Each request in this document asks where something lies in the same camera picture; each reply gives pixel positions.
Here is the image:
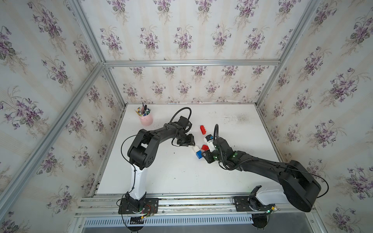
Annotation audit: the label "blue lego brick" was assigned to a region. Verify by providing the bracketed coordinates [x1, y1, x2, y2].
[195, 150, 203, 159]

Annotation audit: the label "long red lego brick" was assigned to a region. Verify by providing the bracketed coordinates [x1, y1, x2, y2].
[200, 125, 207, 135]

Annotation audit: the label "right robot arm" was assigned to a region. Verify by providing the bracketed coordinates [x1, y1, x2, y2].
[202, 135, 321, 213]

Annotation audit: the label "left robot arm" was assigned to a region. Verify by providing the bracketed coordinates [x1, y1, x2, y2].
[125, 118, 195, 212]

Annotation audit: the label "red curved lego brick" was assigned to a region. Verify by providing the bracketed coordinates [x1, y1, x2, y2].
[201, 145, 209, 151]

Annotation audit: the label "pink pen cup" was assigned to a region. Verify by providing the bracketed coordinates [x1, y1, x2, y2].
[139, 114, 153, 127]

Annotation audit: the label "pens in cup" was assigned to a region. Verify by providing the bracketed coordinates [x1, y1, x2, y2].
[135, 103, 151, 117]

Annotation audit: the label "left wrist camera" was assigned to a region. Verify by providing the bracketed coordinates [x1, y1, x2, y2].
[177, 116, 192, 130]

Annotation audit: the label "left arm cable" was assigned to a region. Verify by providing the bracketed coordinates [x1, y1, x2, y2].
[120, 107, 193, 202]

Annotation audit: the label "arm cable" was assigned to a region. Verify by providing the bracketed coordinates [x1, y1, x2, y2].
[120, 107, 193, 202]
[213, 123, 329, 199]

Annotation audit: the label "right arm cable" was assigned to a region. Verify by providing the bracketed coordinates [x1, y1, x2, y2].
[213, 123, 329, 199]

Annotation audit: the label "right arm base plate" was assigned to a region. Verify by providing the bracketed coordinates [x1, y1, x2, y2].
[232, 196, 276, 214]

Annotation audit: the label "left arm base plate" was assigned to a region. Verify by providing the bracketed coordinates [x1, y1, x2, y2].
[118, 197, 159, 215]

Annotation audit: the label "aluminium rail frame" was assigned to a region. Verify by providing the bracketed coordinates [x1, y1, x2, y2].
[74, 192, 317, 218]

